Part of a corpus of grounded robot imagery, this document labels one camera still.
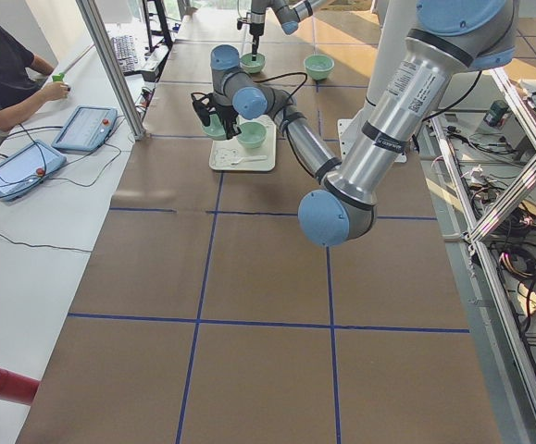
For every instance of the near blue teach pendant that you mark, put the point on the near blue teach pendant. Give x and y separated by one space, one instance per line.
27 168

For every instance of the seated person black shirt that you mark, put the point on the seated person black shirt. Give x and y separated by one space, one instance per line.
20 96

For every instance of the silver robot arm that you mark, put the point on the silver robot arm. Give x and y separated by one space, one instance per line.
288 16
442 38

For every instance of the white plastic spoon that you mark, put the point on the white plastic spoon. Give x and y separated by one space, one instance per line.
246 159

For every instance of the far blue teach pendant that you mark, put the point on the far blue teach pendant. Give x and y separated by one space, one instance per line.
86 129

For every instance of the cream bear tray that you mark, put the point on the cream bear tray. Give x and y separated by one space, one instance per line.
230 155

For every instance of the black keyboard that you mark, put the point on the black keyboard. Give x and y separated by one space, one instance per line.
126 54

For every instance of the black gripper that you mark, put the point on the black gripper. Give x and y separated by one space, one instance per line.
255 28
225 112

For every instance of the aluminium frame post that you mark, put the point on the aluminium frame post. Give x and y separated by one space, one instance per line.
96 27

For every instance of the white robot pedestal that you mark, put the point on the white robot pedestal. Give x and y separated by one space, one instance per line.
383 83

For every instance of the green bowl on tray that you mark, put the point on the green bowl on tray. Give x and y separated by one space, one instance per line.
252 134

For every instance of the green bowl with ice cubes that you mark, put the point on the green bowl with ice cubes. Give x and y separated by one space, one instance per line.
318 67

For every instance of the red fire extinguisher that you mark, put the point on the red fire extinguisher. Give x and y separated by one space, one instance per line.
17 388

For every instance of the blue teach pendant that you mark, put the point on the blue teach pendant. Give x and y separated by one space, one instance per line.
86 129
27 168

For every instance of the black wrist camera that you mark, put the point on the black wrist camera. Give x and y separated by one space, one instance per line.
204 106

